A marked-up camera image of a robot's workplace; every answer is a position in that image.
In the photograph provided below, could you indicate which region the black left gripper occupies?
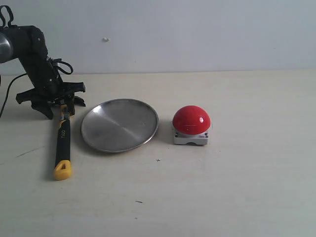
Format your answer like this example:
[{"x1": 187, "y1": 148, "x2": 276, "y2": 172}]
[{"x1": 16, "y1": 55, "x2": 86, "y2": 119}]

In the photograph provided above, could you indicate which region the black yellow claw hammer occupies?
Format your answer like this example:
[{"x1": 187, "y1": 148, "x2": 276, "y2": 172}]
[{"x1": 53, "y1": 105, "x2": 72, "y2": 181}]

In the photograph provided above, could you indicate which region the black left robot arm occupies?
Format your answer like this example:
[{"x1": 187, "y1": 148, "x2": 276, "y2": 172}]
[{"x1": 0, "y1": 26, "x2": 85, "y2": 119}]

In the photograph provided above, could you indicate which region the red dome push button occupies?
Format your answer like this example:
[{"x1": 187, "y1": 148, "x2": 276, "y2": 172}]
[{"x1": 172, "y1": 105, "x2": 212, "y2": 146}]

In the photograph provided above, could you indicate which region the round steel plate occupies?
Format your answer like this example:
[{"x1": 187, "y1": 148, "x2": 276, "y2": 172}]
[{"x1": 80, "y1": 98, "x2": 159, "y2": 153}]

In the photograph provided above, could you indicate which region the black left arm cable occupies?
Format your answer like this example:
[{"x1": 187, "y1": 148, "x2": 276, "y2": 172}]
[{"x1": 0, "y1": 73, "x2": 28, "y2": 118}]

